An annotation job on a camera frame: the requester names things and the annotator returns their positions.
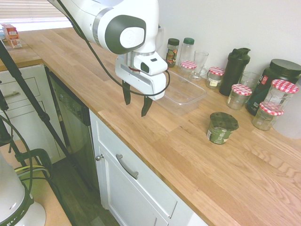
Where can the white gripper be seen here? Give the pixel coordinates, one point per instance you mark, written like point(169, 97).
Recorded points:
point(141, 82)

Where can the green cereal cup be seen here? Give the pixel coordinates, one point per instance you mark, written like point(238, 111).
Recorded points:
point(219, 131)

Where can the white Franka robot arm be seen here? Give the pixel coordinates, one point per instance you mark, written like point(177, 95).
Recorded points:
point(94, 14)

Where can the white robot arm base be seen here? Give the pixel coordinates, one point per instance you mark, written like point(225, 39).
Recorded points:
point(11, 200)

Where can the clear plastic container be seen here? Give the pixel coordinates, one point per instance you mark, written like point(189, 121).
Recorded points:
point(185, 94)

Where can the spice jar dark lid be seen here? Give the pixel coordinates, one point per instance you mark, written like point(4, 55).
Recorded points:
point(172, 54)

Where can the glass jar red checkered lid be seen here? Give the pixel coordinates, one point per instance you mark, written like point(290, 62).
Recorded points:
point(238, 96)
point(188, 66)
point(215, 77)
point(265, 118)

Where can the stainless steel dishwasher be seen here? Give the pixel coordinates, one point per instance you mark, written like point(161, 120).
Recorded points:
point(75, 122)

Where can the silver round cabinet knob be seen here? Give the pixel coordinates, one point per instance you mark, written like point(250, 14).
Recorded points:
point(99, 157)

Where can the clear bottle green lid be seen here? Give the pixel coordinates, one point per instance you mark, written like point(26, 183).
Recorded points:
point(187, 51)

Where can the tall clear glass mug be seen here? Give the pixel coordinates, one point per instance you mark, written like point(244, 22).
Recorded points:
point(200, 63)

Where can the white counter cabinet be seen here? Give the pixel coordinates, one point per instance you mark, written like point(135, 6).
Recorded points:
point(131, 200)

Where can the black shaker bottle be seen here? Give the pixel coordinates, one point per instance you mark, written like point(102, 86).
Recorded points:
point(234, 73)

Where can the white drawer cabinet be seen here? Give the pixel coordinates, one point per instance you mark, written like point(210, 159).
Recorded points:
point(37, 80)

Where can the black clamp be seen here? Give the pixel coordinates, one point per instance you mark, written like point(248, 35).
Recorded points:
point(40, 153)

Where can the clear glass tumbler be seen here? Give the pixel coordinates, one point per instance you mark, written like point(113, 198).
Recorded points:
point(249, 78)

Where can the small white orange box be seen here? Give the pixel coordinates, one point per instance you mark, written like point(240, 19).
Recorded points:
point(15, 43)

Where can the white window blinds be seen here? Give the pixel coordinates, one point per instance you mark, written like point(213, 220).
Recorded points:
point(28, 9)

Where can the tall jar red checkered lid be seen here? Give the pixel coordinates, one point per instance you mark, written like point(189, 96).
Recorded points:
point(279, 94)

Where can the red and white carton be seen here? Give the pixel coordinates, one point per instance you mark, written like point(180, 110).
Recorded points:
point(10, 31)

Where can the large black protein tub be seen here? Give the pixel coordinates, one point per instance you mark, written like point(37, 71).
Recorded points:
point(282, 69)

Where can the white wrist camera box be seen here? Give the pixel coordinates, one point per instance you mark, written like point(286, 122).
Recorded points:
point(152, 66)

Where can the black camera tripod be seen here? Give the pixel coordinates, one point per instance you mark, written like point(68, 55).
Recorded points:
point(14, 68)

